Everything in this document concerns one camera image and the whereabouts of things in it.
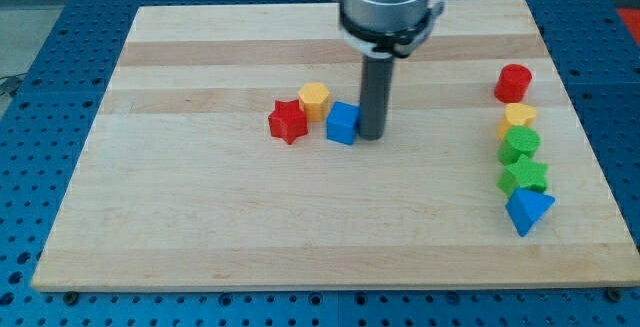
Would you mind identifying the blue cube block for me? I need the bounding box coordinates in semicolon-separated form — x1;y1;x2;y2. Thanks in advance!
326;101;359;145

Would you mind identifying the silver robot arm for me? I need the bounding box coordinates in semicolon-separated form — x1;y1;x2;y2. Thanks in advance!
334;0;444;59

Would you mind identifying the red star block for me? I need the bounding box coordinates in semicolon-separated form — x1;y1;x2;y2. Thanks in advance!
268;99;308;145

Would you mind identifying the yellow hexagon block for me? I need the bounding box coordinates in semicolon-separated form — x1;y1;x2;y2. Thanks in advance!
298;82;331;122

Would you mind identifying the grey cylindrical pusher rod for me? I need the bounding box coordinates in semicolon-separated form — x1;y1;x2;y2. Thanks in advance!
359;56;394;140

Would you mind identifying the wooden board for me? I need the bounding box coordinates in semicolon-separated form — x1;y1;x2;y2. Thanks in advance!
32;0;639;292

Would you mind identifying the yellow heart block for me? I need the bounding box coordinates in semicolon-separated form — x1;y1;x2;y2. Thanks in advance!
497;103;538;140

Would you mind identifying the green cylinder block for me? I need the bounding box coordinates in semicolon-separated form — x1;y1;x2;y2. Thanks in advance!
498;126;541;165

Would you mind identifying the red cylinder block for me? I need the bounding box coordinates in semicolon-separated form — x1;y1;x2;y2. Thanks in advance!
494;64;533;103

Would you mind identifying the green star block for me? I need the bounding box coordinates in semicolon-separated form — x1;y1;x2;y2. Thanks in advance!
496;155;548;197

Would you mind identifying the blue triangle block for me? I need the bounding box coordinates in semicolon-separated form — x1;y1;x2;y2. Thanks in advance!
505;188;556;237

